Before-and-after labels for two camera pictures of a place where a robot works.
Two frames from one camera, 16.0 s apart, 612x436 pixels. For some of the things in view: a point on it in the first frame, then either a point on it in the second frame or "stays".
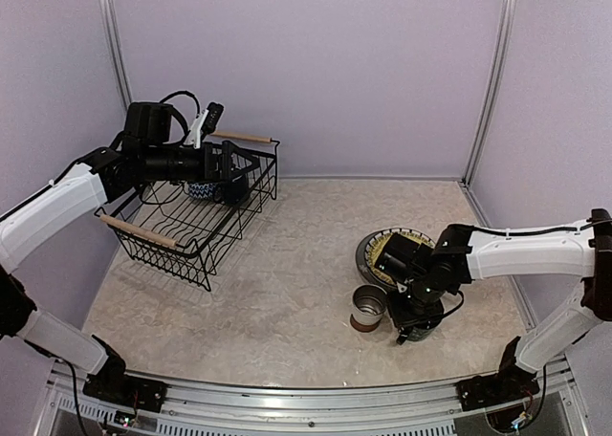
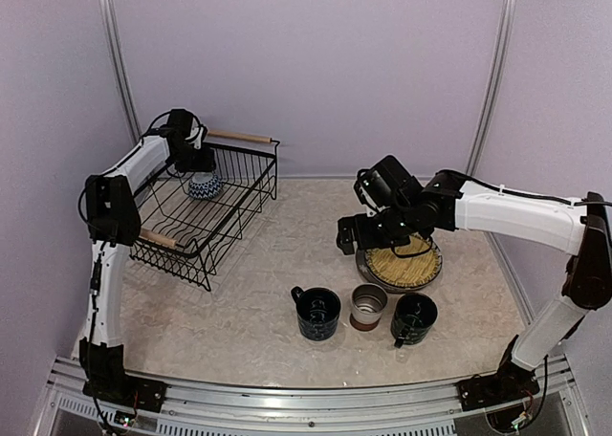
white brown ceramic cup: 369,303 stays
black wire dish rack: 193,236 stays
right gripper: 403,318 → 346,232
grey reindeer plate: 360,257 stays
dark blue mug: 233,191 → 317,311
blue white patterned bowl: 203,189 stays
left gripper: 226,167 → 206,163
